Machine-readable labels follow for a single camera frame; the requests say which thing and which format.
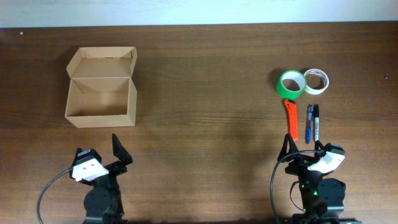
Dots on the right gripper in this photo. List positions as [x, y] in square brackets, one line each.
[301, 162]

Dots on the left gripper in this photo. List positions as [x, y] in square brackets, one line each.
[119, 168]

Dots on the blue pen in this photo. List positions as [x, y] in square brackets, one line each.
[309, 124]

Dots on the orange utility knife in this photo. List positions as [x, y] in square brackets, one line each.
[291, 109]

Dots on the black white marker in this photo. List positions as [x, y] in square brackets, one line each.
[316, 114]

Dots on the brown cardboard box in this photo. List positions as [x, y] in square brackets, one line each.
[102, 93]

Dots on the green tape roll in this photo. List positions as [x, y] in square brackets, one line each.
[295, 76]

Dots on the white tape roll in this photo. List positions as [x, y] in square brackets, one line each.
[317, 81]

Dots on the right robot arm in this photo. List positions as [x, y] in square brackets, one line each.
[322, 197]

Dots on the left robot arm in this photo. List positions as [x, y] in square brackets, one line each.
[103, 203]

